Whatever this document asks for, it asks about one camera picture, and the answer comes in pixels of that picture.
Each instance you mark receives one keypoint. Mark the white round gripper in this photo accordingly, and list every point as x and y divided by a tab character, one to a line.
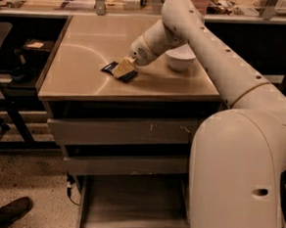
138	53

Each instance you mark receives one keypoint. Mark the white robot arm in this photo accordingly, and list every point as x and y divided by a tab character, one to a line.
239	154

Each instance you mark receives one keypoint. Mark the grey drawer cabinet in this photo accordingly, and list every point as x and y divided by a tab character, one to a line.
75	87

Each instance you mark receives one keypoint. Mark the top grey drawer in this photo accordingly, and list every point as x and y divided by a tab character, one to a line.
130	131

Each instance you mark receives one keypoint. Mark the middle grey drawer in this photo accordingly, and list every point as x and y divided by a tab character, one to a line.
122	165

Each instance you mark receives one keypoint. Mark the open bottom grey drawer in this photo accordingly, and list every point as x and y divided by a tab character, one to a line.
139	201

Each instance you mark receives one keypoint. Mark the white ceramic bowl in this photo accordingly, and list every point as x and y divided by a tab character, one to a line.
181	58

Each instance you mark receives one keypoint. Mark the black box under desk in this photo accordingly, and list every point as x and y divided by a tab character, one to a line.
38	51

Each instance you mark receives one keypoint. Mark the pink stacked bins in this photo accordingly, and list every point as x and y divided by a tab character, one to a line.
201	5

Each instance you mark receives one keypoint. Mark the brown shoe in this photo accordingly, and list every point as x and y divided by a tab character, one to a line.
14	210

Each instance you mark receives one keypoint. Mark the long workbench with rail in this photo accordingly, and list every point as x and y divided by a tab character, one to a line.
59	2

